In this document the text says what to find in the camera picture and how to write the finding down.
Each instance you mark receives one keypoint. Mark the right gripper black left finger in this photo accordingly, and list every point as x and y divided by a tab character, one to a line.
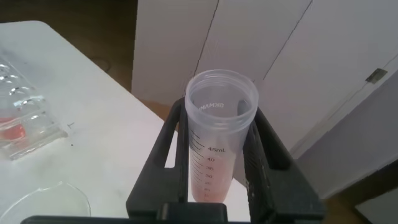
158	186

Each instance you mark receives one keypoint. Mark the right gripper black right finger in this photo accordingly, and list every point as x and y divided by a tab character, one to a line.
280	193

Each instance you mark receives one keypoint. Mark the pink red pigment test tube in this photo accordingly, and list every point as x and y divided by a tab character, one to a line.
217	174

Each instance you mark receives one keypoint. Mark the clear plastic beaker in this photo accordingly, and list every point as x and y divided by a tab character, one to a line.
46	202

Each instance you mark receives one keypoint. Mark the clear acrylic tube rack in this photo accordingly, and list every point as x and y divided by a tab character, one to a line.
37	118

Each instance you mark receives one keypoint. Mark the orange red pigment test tube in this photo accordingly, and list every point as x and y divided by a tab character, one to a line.
12	132

